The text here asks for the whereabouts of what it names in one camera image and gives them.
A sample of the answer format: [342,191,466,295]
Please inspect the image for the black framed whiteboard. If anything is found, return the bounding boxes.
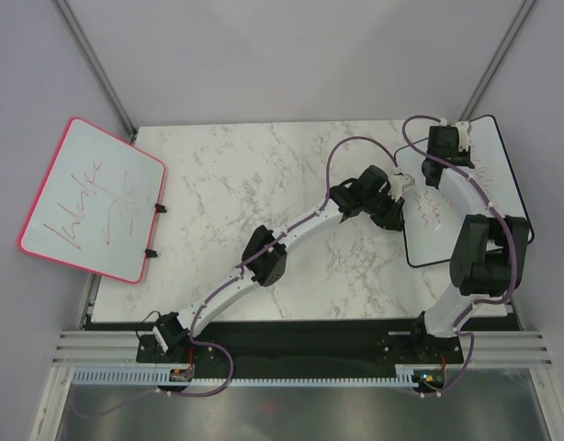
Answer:
[396,115,529,267]

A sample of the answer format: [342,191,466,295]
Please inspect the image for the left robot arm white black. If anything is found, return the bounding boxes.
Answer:
[152,165,414,362]

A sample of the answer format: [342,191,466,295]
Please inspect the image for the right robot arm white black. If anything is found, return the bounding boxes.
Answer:
[408,119,530,362]

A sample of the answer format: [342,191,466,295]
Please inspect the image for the pink framed whiteboard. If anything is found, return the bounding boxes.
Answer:
[17,118,166,284]

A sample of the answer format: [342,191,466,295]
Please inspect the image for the upper black clip pink board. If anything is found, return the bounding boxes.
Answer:
[154,203,167,214]

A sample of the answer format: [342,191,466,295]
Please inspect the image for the black clip pink board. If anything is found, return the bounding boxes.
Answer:
[154,203,167,214]
[145,248,158,259]

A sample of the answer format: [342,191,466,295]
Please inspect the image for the lower black clip pink board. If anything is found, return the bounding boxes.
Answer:
[145,248,158,259]

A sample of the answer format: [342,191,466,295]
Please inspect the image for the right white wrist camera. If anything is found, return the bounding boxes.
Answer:
[439,118,472,152]

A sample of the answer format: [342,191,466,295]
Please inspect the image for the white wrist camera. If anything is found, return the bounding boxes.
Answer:
[389,174,415,201]
[439,118,472,152]

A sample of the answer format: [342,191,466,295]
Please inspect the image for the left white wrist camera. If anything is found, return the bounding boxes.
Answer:
[389,174,415,201]

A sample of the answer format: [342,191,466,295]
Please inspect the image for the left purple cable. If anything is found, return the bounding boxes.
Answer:
[70,136,405,419]

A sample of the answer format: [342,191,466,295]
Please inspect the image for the right aluminium corner post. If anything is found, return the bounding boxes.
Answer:
[459,0,539,120]

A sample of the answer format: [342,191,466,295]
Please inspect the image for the aluminium corner post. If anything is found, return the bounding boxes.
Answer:
[459,0,539,120]
[51,0,138,141]

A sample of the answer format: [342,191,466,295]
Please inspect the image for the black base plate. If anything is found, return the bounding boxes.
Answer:
[136,319,468,397]

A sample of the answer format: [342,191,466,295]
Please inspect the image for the white slotted cable duct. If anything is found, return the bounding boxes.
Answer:
[73,365,462,387]

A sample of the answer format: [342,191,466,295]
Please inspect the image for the aluminium rail frame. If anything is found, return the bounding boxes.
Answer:
[52,331,552,368]

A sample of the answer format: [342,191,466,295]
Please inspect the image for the left aluminium corner post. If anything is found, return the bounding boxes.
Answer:
[51,0,138,141]

